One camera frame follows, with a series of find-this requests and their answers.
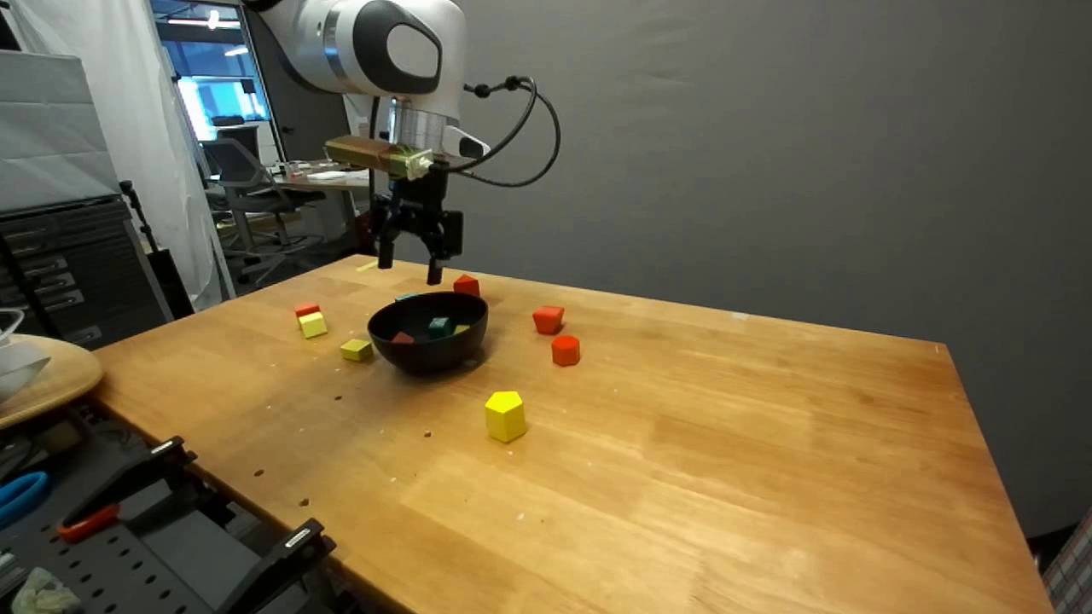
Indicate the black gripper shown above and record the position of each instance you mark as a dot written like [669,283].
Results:
[420,199]

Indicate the black bowl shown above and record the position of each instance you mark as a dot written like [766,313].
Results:
[427,358]

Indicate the yellow cube block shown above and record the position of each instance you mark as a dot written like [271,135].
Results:
[355,349]

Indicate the red wooden block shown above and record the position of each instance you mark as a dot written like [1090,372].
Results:
[549,320]

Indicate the red hexagon block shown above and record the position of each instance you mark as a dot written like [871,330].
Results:
[564,349]

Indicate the yellow pentagon block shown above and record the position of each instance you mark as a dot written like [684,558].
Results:
[503,416]

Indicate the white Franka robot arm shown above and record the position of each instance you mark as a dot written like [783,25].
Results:
[343,47]

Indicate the green wooden block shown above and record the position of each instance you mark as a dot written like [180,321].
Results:
[440,321]

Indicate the red square block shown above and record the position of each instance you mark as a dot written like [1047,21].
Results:
[308,308]

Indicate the yellow wooden block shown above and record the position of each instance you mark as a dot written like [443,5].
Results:
[311,325]

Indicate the lit blue screen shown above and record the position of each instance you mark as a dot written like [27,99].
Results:
[217,96]

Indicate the black tripod leg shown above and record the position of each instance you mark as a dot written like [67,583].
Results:
[169,279]

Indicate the white curtain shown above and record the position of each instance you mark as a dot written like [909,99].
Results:
[125,147]

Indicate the grey photo backdrop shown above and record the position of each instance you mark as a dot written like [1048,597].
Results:
[738,171]

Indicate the black drawer unit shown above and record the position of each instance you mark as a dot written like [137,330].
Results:
[69,275]

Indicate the light grey box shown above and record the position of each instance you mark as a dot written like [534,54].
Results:
[54,125]

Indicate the white plastic bag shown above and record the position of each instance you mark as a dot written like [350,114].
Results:
[20,358]

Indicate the black pegboard bench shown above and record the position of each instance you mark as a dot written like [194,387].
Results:
[147,575]

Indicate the small white crumpled item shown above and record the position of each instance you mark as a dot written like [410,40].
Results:
[42,596]

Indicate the multicolour patterned cloth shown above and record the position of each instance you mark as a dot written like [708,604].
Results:
[1076,568]

